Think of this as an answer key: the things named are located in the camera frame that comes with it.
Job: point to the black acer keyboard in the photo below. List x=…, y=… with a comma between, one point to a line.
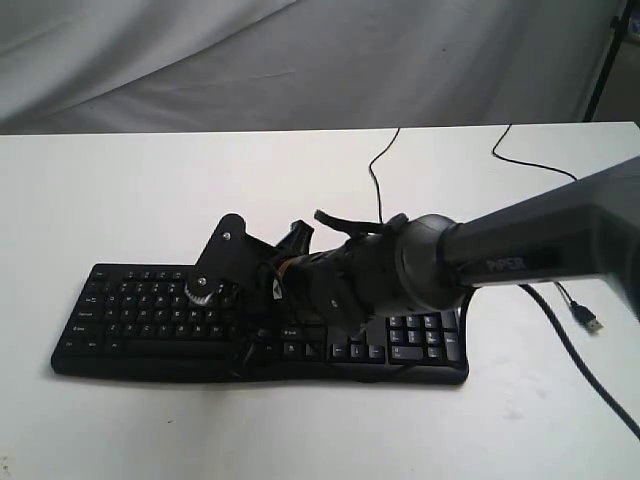
x=133, y=322

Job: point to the black tripod stand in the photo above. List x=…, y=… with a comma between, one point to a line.
x=619, y=28

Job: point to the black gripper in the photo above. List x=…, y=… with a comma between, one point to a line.
x=238, y=271

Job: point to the grey backdrop cloth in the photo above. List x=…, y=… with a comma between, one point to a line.
x=182, y=66

